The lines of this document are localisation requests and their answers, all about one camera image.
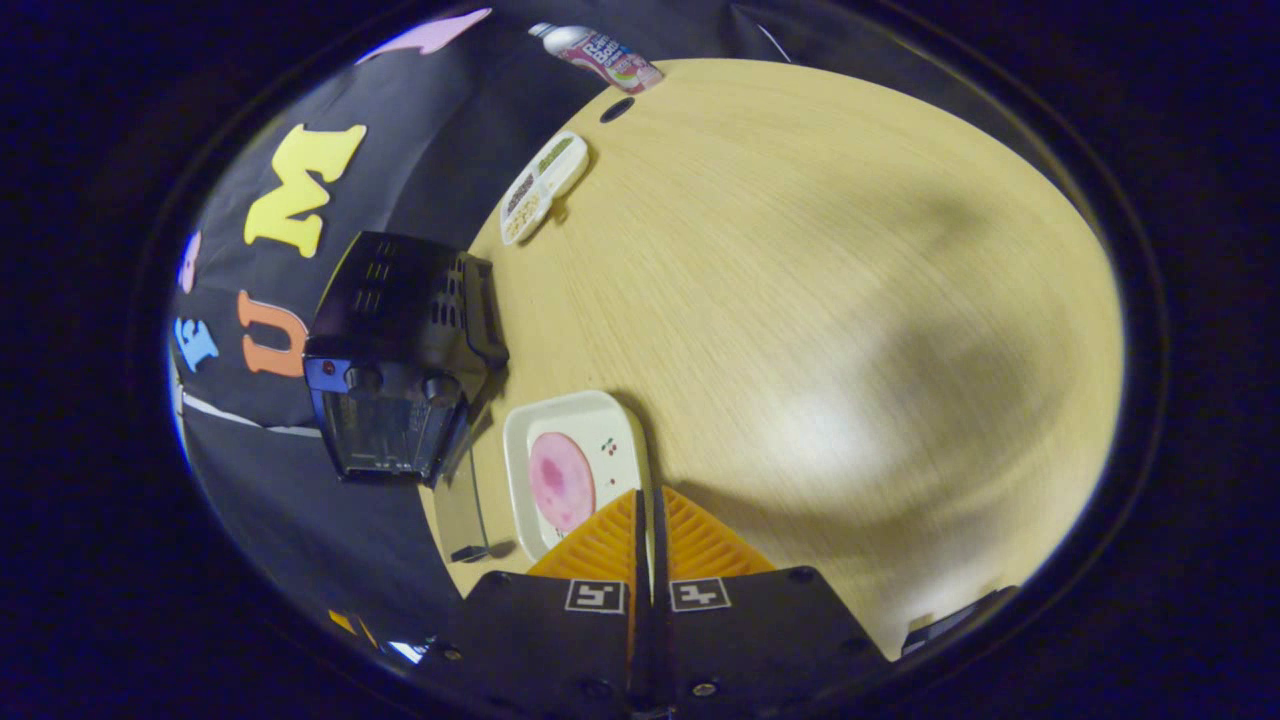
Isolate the silver pink drink bottle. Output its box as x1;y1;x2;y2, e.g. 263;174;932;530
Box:
528;22;664;95

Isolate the white rectangular plate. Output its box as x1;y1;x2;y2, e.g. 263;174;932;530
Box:
502;390;657;563

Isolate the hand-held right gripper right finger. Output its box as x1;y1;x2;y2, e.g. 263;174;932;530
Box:
652;486;893;717

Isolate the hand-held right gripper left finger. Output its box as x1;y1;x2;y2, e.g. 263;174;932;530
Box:
425;488;646;719

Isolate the black electric oven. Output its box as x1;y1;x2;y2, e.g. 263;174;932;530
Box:
303;231;511;564

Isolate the white divided dish with grains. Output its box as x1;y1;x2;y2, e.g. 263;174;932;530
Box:
499;130;591;247

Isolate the pink ham slice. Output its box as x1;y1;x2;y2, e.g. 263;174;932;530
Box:
528;432;598;534

